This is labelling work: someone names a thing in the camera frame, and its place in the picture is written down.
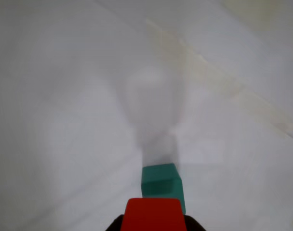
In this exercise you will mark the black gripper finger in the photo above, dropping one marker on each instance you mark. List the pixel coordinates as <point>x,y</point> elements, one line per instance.
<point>193,225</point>
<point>117,225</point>

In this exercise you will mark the red cube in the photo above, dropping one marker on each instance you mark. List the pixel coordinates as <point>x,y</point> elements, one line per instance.
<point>153,216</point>

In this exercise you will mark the teal blue cube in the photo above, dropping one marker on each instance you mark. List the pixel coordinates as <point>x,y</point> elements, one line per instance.
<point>158,183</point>

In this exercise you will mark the white paper sheet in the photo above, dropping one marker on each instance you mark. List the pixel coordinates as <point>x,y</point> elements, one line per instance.
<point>88,120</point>

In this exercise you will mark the long beige masking tape strip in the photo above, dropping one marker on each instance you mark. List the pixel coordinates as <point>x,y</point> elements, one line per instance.
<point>209,72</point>

